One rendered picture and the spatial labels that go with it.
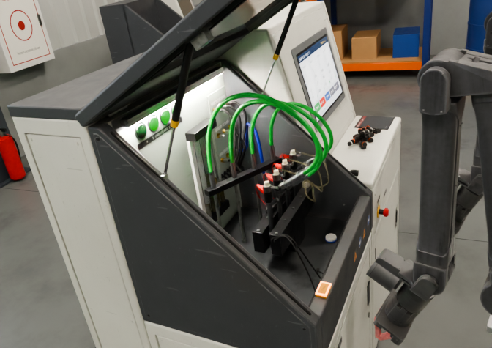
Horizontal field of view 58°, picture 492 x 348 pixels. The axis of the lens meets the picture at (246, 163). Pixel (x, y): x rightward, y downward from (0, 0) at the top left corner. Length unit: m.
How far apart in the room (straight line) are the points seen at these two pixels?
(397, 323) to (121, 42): 4.56
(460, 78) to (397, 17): 6.98
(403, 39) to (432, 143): 5.84
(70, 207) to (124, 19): 3.85
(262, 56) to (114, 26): 3.65
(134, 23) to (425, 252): 4.49
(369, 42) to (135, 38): 3.23
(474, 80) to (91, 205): 1.02
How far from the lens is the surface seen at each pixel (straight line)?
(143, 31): 5.04
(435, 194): 0.82
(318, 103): 1.90
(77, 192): 1.37
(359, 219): 1.56
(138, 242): 1.31
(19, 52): 5.53
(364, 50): 6.66
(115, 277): 1.48
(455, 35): 7.72
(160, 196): 1.16
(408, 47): 6.63
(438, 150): 0.78
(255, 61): 1.68
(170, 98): 1.37
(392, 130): 2.18
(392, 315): 1.02
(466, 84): 0.72
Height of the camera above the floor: 1.80
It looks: 25 degrees down
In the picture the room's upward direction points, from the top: 8 degrees counter-clockwise
